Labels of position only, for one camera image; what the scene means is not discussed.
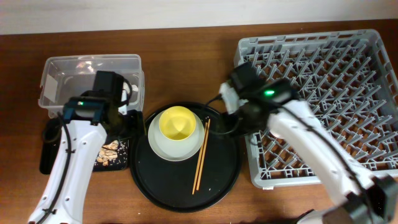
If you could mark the white napkin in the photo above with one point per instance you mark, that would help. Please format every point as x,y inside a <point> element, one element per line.
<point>133,88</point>

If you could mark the clear plastic bin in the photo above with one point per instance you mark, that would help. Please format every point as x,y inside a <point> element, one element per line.
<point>68,76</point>

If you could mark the grey dishwasher rack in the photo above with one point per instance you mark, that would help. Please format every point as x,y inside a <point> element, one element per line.
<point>348,81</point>

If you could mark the food scraps with rice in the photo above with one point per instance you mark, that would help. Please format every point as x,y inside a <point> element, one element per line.
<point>108,153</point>

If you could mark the pink cup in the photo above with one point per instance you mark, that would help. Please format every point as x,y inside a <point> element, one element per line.
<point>275,134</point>

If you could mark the grey plate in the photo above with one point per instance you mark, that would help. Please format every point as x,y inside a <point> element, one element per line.
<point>175,150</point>

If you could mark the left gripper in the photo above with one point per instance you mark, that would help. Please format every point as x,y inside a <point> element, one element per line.
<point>138,128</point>

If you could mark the black rectangular tray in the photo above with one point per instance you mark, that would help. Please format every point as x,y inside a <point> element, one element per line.
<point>51,141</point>

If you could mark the round black serving tray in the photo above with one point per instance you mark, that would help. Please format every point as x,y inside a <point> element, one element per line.
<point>169,184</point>

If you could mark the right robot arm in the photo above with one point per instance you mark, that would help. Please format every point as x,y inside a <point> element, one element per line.
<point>359,195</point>

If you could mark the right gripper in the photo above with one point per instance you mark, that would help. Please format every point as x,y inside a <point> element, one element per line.
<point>255,128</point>

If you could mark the wooden chopstick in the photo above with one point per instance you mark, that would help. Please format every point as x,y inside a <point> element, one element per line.
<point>199,161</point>
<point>203,156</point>

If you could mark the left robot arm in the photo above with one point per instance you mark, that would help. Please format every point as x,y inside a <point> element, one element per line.
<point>87,122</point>

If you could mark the yellow bowl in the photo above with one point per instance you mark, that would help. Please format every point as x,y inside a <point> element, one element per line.
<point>177,123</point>

